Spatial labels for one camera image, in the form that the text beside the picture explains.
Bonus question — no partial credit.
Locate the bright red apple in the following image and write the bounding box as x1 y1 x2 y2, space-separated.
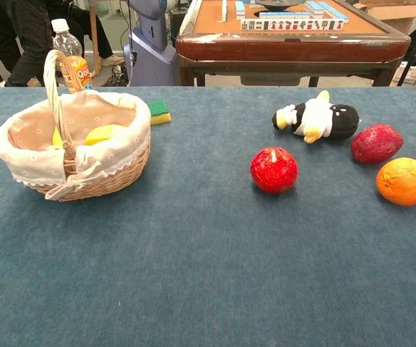
249 146 299 194

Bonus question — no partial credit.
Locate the wicker basket with cloth liner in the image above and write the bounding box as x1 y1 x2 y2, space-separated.
0 49 152 202

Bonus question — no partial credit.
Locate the orange fruit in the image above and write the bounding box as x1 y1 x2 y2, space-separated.
376 157 416 207

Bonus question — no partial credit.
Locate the green yellow sponge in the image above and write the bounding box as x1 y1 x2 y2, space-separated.
147 99 173 127

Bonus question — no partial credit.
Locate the blue table cloth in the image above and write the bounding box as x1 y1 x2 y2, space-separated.
0 86 416 347

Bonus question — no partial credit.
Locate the yellow star fruit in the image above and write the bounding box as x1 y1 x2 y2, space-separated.
84 124 128 146

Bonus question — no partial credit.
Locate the black white penguin plush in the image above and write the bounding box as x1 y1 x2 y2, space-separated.
271 90 360 145

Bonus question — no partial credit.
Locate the brown mahjong table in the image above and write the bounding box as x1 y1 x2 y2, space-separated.
175 0 412 87

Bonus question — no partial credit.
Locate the yellow banana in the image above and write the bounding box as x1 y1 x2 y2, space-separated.
51 126 65 149

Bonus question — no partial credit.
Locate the face-up mahjong tile row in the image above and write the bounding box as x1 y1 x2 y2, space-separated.
240 18 345 32

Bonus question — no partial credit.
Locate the dark red mango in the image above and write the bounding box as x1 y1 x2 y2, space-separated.
350 124 404 166

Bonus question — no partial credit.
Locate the short blue mahjong tile row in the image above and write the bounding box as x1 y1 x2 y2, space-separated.
259 10 312 20

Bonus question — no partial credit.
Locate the black round dish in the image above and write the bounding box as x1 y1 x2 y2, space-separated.
254 0 302 11

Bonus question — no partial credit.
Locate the Qoo plastic drink bottle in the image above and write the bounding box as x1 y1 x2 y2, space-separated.
51 18 93 94

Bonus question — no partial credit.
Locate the long blue mahjong tile row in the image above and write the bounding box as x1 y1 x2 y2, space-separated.
304 0 350 22

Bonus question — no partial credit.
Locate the cardboard box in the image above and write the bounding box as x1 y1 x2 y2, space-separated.
354 0 416 35

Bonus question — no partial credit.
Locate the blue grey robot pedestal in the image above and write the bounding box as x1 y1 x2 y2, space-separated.
123 0 180 87

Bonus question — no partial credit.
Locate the wooden post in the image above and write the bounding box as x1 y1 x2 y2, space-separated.
88 0 100 76

